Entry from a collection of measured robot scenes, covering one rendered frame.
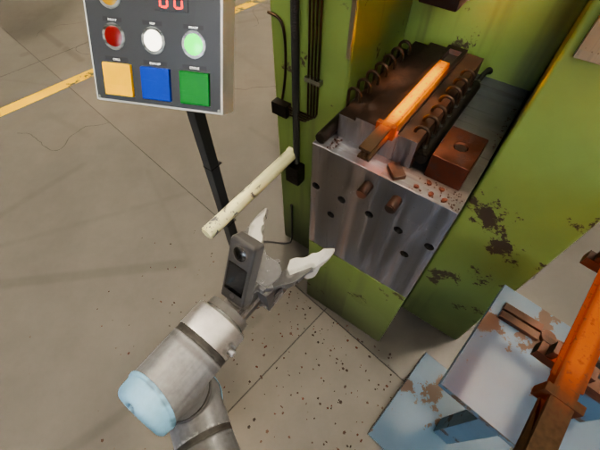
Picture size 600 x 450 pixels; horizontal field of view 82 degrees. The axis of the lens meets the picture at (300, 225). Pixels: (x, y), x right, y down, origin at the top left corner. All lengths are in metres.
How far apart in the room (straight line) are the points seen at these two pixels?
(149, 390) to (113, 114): 2.41
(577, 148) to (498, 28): 0.44
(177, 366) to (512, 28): 1.11
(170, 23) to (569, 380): 0.98
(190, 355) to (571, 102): 0.80
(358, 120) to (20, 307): 1.72
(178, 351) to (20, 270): 1.70
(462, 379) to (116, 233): 1.72
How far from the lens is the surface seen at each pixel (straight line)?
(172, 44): 0.96
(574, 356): 0.62
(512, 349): 0.91
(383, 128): 0.80
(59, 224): 2.24
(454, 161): 0.82
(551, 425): 0.56
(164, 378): 0.52
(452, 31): 1.23
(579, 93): 0.85
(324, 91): 1.07
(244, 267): 0.51
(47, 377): 1.84
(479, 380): 0.85
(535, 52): 1.20
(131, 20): 1.01
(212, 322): 0.52
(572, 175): 0.95
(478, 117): 1.07
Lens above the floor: 1.50
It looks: 55 degrees down
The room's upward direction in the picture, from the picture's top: straight up
